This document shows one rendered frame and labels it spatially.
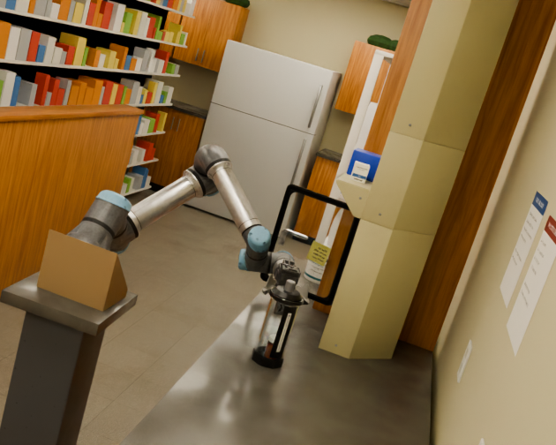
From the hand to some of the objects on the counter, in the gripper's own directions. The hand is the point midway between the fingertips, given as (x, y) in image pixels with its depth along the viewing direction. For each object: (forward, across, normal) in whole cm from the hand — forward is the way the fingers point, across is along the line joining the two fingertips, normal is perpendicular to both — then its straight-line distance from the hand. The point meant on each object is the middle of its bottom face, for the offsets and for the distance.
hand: (285, 300), depth 220 cm
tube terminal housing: (-31, +35, +20) cm, 50 cm away
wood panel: (-52, +43, +20) cm, 70 cm away
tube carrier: (+2, 0, +19) cm, 19 cm away
